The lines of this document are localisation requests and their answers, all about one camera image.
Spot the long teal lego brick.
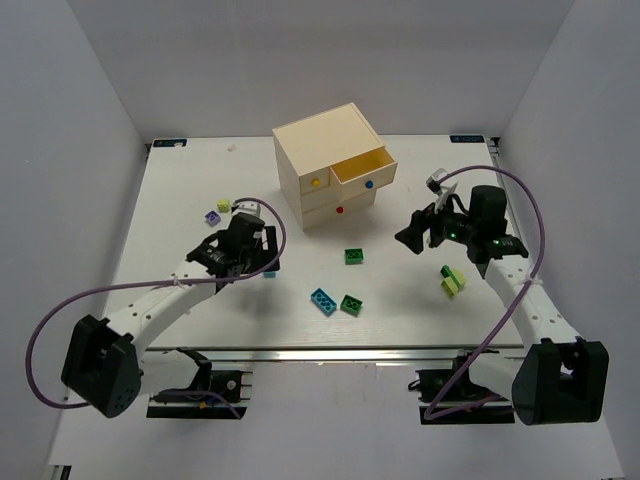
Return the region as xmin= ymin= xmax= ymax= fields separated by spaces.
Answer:
xmin=310 ymin=288 xmax=337 ymax=316

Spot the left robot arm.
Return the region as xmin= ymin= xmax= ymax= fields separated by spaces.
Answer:
xmin=61 ymin=212 xmax=286 ymax=418

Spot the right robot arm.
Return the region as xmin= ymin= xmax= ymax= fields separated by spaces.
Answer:
xmin=395 ymin=185 xmax=609 ymax=425

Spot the green and lime lego stack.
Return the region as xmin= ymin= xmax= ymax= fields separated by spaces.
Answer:
xmin=440 ymin=265 xmax=467 ymax=298

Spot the purple lego brick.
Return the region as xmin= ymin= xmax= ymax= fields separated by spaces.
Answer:
xmin=205 ymin=211 xmax=221 ymax=226

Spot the lime lego brick left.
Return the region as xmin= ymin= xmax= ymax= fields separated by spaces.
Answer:
xmin=217 ymin=199 xmax=231 ymax=213

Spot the green lego brick near cabinet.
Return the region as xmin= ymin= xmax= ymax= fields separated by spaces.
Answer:
xmin=344 ymin=248 xmax=364 ymax=265

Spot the green lego brick front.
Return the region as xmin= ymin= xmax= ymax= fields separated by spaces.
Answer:
xmin=340 ymin=294 xmax=363 ymax=317

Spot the cream drawer, yellow knob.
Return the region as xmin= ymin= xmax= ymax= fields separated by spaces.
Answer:
xmin=299 ymin=167 xmax=330 ymax=195

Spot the cream drawer cabinet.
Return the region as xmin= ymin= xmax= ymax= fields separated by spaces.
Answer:
xmin=272 ymin=103 xmax=388 ymax=229

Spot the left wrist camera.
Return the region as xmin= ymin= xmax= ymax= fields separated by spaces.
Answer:
xmin=231 ymin=200 xmax=261 ymax=218

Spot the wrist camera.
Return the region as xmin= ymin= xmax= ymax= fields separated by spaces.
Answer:
xmin=426 ymin=168 xmax=458 ymax=213
xmin=231 ymin=200 xmax=261 ymax=218

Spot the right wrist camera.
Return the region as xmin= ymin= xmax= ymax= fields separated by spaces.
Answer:
xmin=426 ymin=168 xmax=458 ymax=213

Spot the aluminium table rail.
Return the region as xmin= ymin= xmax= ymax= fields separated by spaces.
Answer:
xmin=144 ymin=344 xmax=551 ymax=364

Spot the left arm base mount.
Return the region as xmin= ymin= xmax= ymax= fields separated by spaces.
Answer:
xmin=141 ymin=348 xmax=252 ymax=420

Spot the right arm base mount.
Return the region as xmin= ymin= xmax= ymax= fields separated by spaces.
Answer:
xmin=407 ymin=351 xmax=515 ymax=425

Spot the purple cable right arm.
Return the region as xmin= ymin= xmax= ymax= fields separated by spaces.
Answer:
xmin=423 ymin=165 xmax=545 ymax=420

